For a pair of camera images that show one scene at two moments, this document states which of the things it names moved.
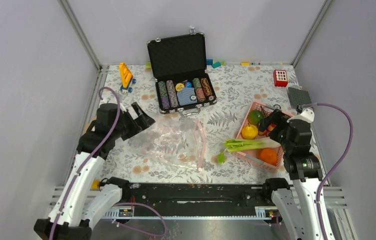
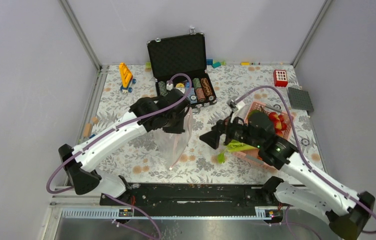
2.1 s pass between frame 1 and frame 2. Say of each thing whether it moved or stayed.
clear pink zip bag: moved
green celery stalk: stayed
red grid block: stayed
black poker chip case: stayed
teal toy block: stayed
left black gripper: moved
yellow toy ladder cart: stayed
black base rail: stayed
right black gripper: moved
